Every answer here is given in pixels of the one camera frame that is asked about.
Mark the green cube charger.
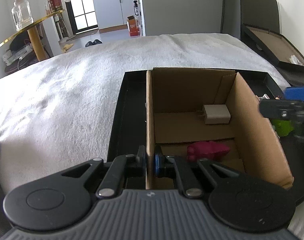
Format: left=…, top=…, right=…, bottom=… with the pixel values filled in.
left=270, top=119, right=294, bottom=137

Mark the pink bear figurine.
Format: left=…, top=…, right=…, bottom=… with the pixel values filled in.
left=187, top=141, right=230, bottom=162

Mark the white USB charger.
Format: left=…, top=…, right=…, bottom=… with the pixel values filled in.
left=196, top=105, right=231, bottom=125

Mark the brown cardboard box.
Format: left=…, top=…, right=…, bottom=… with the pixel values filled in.
left=146, top=67, right=294, bottom=189

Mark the white grey bunny block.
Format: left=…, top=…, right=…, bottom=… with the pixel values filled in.
left=258, top=94, right=270, bottom=101

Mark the black shallow tray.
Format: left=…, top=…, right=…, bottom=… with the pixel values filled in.
left=107, top=70, right=304, bottom=204

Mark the white fluffy blanket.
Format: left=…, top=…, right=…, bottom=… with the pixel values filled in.
left=0, top=34, right=304, bottom=239

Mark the black open storage bench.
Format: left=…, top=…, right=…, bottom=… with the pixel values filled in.
left=240, top=0, right=304, bottom=86

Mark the pair of dark slippers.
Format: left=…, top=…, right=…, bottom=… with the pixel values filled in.
left=85, top=39, right=102, bottom=47

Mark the orange cardboard box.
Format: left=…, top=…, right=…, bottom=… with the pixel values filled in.
left=126, top=15, right=140, bottom=37

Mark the gold round side table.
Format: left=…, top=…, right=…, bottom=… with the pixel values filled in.
left=0, top=9, right=64, bottom=62

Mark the white kitchen cabinet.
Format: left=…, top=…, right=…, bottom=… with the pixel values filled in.
left=93, top=0, right=135, bottom=31

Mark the red tin box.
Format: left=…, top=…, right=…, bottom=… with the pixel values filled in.
left=45, top=0, right=70, bottom=15

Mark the clear glass jar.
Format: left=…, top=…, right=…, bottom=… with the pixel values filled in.
left=11, top=0, right=34, bottom=31

